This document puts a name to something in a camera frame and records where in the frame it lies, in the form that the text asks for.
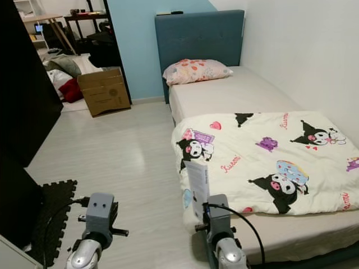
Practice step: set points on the black wardrobe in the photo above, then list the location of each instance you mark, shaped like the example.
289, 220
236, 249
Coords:
28, 112

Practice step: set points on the white plastic bag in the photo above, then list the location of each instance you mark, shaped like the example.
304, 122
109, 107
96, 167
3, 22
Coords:
56, 81

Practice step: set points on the brown cardboard box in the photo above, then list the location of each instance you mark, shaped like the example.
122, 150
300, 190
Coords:
104, 92

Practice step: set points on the light wooden table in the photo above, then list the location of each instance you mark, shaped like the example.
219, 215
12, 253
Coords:
42, 18

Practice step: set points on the light grey panel corner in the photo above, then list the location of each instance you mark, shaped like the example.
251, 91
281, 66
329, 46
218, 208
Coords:
11, 256

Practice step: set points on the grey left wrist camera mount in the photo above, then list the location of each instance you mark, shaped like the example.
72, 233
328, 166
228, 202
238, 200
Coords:
101, 216

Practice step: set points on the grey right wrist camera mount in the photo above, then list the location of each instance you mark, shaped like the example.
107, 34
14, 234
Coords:
219, 218

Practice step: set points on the white book blue lettering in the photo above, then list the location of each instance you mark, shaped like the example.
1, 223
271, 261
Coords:
199, 188

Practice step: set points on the pink pillow orange spots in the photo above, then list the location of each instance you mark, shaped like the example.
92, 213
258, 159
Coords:
196, 72

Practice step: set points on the olive grey cloth heap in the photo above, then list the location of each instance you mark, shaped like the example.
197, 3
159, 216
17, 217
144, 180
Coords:
67, 64

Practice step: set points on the cream cartoon print quilt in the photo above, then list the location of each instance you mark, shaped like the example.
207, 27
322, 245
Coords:
252, 168

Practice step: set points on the white remote control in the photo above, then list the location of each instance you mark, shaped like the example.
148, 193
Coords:
164, 13

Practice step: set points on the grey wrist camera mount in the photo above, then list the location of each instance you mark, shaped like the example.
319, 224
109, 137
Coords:
219, 218
101, 216

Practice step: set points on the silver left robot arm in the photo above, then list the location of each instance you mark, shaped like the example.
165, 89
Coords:
87, 255

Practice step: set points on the black door frame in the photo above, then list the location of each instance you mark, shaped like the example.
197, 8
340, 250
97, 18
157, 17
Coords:
118, 56

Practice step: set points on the small black device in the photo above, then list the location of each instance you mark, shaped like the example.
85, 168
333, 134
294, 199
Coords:
176, 12

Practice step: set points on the dark brown table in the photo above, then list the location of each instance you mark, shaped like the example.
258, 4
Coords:
84, 17

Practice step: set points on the black foam floor mat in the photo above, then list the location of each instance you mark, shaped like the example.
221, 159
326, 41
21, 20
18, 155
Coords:
53, 218

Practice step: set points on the red cloth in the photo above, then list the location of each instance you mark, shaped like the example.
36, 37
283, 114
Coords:
72, 91

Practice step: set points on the beige sheeted mattress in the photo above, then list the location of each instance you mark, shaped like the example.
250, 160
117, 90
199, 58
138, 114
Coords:
235, 94

